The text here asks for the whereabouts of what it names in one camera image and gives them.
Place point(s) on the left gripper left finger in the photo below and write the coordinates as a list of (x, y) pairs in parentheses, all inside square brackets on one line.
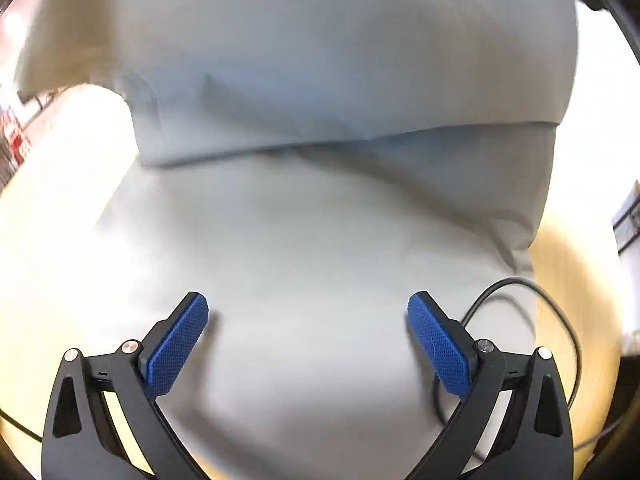
[(80, 440)]

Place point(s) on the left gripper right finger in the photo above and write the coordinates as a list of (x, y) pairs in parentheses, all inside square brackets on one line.
[(534, 440)]

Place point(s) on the grey and black jacket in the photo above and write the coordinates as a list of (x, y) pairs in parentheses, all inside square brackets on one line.
[(307, 165)]

